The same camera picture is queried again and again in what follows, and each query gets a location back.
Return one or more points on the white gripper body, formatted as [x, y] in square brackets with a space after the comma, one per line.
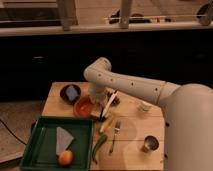
[99, 98]

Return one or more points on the whiteboard eraser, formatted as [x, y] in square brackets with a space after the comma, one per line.
[96, 111]

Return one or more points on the red bowl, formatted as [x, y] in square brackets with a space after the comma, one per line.
[83, 107]

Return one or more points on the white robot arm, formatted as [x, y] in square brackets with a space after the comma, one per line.
[187, 109]

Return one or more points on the blue-grey sponge in bowl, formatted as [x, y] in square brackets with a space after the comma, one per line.
[71, 93]

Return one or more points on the dark bowl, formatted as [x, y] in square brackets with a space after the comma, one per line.
[64, 96]

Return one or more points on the dark red dried item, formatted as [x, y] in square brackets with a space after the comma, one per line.
[115, 101]

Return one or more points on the yellow banana toy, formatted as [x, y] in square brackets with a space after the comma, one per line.
[105, 125]

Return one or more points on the metal fork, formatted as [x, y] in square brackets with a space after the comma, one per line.
[116, 131]

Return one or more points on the white paper cup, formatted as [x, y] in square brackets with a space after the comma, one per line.
[144, 106]

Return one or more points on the grey cloth in tray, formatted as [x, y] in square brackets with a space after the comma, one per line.
[63, 140]

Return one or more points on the orange fruit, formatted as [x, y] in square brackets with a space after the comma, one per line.
[65, 158]

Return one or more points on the dark metal cup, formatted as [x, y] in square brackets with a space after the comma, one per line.
[151, 143]

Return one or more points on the green plastic tray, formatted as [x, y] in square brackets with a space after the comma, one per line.
[50, 136]

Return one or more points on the white handled brush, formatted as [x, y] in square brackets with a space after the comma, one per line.
[105, 109]

